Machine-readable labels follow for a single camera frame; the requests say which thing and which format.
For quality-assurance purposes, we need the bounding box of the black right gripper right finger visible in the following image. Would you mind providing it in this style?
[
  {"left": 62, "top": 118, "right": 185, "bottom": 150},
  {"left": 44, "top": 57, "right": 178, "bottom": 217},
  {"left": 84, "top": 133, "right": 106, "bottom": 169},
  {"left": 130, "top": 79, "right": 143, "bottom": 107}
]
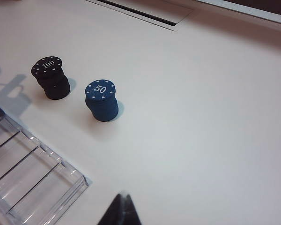
[{"left": 123, "top": 193, "right": 142, "bottom": 225}]

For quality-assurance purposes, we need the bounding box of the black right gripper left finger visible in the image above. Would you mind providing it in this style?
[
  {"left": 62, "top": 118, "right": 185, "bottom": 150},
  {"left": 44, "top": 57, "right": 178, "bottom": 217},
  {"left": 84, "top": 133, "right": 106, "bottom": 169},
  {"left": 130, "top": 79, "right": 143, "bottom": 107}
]
[{"left": 97, "top": 193, "right": 127, "bottom": 225}]

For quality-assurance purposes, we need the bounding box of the clear plastic chip tray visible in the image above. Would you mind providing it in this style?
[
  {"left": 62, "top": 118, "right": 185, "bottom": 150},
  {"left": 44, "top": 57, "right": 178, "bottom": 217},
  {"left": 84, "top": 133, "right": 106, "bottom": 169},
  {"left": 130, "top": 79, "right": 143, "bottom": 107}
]
[{"left": 0, "top": 113, "right": 89, "bottom": 225}]

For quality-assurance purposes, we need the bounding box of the blue poker chip stack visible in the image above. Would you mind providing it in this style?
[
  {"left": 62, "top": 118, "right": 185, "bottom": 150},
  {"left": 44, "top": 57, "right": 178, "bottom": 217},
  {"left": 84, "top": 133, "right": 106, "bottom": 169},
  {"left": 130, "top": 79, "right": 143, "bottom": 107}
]
[{"left": 85, "top": 79, "right": 119, "bottom": 122}]

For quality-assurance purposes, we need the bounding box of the black poker chip stack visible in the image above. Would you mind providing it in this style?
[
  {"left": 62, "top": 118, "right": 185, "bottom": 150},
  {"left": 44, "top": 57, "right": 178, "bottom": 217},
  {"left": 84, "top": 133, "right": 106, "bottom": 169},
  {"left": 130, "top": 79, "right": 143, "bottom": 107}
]
[{"left": 30, "top": 55, "right": 71, "bottom": 101}]

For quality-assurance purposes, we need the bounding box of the silver desk cable slot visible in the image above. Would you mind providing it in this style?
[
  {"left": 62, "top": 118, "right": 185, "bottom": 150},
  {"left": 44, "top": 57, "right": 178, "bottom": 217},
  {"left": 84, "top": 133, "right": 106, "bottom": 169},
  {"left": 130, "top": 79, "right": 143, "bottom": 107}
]
[{"left": 85, "top": 0, "right": 195, "bottom": 32}]

